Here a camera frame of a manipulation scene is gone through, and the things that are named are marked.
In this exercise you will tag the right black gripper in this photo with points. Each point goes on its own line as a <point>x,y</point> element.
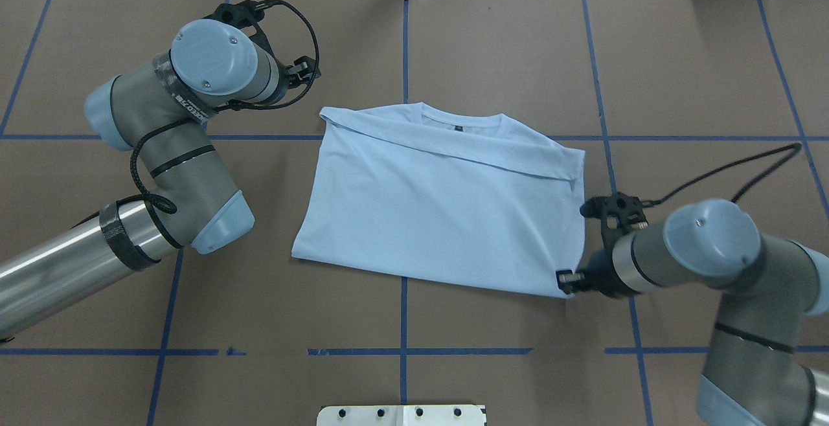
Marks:
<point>600,273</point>

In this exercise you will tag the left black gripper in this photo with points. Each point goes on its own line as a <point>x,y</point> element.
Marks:
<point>299,71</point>

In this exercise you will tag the light blue t-shirt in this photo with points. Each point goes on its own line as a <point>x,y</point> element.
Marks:
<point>410,190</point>

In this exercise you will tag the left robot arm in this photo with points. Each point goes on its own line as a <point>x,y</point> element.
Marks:
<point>186,196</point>

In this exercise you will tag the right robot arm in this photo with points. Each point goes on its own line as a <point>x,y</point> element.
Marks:
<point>767,285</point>

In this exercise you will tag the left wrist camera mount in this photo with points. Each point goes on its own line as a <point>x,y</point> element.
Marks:
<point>242,15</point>

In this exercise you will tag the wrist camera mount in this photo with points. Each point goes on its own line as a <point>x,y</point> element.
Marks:
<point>618,214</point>
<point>242,15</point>

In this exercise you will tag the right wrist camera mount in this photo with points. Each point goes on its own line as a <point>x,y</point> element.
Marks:
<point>618,214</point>

